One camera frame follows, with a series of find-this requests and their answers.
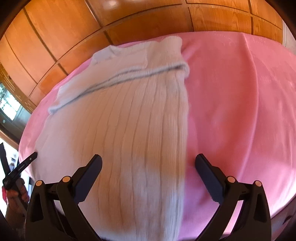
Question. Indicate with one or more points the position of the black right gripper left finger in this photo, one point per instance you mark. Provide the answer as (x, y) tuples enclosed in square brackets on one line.
[(53, 212)]

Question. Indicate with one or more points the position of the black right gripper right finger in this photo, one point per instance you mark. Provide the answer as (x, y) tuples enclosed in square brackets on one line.
[(253, 222)]

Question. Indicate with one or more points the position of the white knitted sweater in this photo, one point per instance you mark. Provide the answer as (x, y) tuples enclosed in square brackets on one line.
[(129, 106)]

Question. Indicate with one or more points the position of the person's left hand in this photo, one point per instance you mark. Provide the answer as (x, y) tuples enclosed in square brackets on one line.
[(20, 193)]

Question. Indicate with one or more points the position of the dark wooden glazed door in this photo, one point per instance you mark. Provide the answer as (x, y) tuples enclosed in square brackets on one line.
[(14, 116)]

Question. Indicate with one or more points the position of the pink bed blanket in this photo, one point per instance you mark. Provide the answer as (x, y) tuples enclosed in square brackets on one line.
[(241, 116)]

